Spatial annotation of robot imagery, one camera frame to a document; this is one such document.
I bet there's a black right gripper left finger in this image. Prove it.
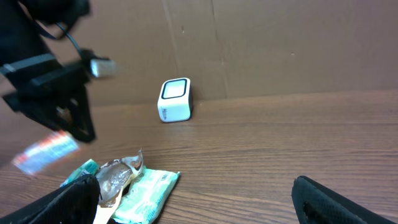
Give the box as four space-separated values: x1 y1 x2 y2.
1 174 101 224

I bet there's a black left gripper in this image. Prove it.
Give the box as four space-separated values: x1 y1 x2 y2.
2 63 96 143

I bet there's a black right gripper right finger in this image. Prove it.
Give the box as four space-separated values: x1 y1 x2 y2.
292 175 394 224

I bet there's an orange small box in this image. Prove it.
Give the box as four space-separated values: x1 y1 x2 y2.
11 131 80 175

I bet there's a brown white snack bag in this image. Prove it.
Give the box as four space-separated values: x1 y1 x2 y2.
93 150 144 224

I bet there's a teal tissue pack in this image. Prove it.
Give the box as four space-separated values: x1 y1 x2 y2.
112 167 180 224

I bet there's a teal white small carton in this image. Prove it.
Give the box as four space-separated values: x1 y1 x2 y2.
60 159 99 187

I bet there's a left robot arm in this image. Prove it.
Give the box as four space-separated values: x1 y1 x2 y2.
1 0 96 142

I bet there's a white barcode scanner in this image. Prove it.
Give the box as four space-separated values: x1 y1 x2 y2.
157 78 193 123

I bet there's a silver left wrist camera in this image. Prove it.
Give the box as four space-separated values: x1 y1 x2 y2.
90 58 117 78

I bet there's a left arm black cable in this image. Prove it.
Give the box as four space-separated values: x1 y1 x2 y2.
34 21 85 58

